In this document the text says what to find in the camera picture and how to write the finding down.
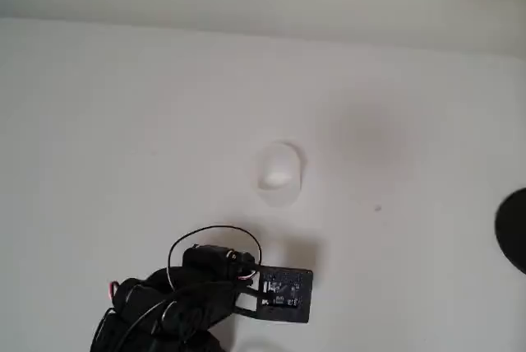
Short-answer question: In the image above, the small clear plastic cup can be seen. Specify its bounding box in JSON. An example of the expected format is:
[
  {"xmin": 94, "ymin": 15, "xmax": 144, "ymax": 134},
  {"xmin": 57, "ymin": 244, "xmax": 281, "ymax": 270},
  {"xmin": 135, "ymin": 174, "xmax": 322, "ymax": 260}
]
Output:
[{"xmin": 256, "ymin": 139, "xmax": 308, "ymax": 210}]

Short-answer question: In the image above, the black round object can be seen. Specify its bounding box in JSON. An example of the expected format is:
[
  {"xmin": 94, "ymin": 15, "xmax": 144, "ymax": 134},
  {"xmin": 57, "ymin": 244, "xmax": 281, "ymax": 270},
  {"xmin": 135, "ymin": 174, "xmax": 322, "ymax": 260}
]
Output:
[{"xmin": 495, "ymin": 188, "xmax": 526, "ymax": 276}]

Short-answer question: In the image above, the thin black cable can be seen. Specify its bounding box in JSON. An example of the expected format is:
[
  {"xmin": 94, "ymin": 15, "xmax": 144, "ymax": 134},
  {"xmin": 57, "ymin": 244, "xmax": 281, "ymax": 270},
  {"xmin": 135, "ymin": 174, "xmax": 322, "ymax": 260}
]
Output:
[{"xmin": 117, "ymin": 225, "xmax": 263, "ymax": 352}]

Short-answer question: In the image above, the black camera circuit board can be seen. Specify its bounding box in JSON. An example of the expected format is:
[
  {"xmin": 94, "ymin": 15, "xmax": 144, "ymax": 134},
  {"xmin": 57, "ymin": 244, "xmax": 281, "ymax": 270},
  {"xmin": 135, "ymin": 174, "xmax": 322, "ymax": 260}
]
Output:
[{"xmin": 233, "ymin": 267, "xmax": 314, "ymax": 324}]

